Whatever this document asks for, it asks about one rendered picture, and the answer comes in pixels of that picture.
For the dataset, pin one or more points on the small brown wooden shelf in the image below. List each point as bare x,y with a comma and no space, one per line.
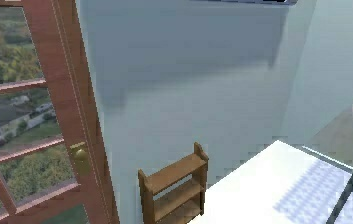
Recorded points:
172,186

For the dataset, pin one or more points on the brass round door knob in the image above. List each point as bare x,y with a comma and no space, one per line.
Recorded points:
80,154

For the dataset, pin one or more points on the red-brown glazed wooden door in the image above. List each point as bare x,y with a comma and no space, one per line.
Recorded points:
62,66

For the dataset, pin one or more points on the grey framed wall picture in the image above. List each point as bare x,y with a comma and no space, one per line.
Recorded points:
247,1

